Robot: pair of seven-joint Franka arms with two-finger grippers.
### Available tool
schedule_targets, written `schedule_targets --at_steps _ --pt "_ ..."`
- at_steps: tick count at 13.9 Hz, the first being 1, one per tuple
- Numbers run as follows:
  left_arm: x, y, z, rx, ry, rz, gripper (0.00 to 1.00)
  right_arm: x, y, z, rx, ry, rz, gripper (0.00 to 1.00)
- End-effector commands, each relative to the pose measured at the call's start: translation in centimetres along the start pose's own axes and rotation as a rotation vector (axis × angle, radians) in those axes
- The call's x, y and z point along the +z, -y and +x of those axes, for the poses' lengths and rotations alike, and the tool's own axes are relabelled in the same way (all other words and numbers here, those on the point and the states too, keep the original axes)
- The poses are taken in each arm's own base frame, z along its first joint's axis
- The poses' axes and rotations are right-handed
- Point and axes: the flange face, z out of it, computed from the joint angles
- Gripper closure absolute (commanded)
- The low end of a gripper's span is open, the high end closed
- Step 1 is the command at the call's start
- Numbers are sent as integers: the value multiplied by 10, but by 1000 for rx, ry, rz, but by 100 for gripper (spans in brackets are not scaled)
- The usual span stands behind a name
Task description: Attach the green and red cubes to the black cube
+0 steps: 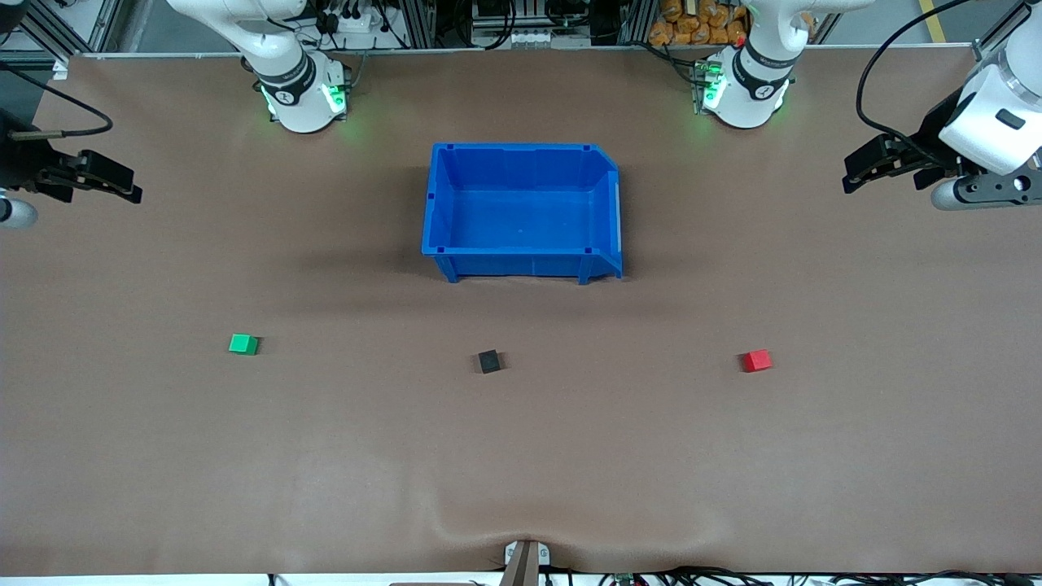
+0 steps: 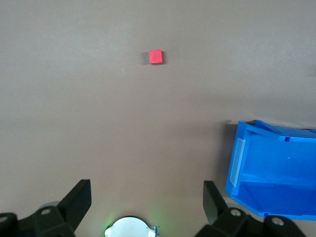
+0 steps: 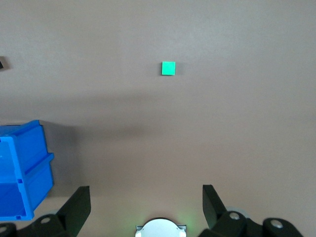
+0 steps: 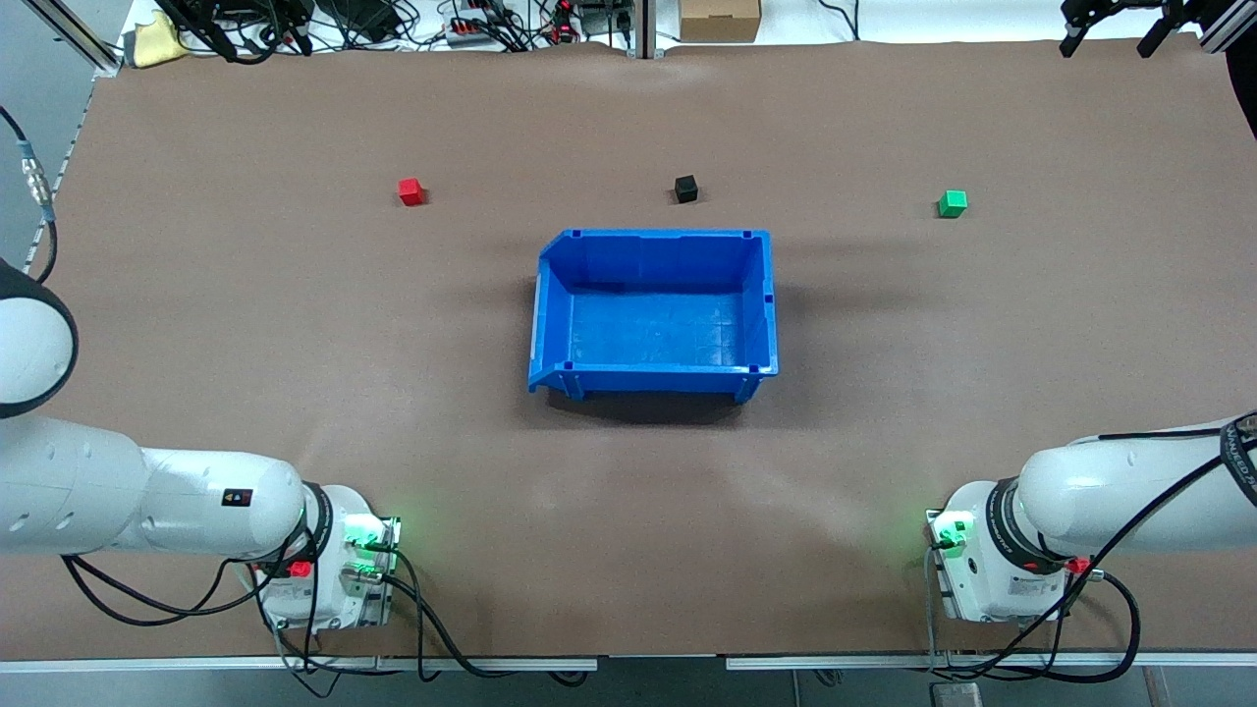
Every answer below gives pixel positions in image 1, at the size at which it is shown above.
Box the orange snack packs pile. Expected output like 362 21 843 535
649 0 748 47

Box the white power strip with plugs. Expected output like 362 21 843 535
316 0 385 51

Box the blue plastic storage bin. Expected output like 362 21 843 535
421 143 624 285

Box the brown table mat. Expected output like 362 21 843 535
0 45 1042 577

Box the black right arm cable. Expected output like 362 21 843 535
0 62 113 141

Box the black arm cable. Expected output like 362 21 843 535
0 62 113 141
855 0 1028 157

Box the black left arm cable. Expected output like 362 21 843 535
855 0 1028 157

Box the aluminium frame strut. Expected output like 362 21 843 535
15 0 123 55
973 0 1031 63

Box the aluminium frame post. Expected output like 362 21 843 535
616 0 656 46
396 0 438 50

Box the black cable bundle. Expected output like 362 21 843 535
598 566 1042 586

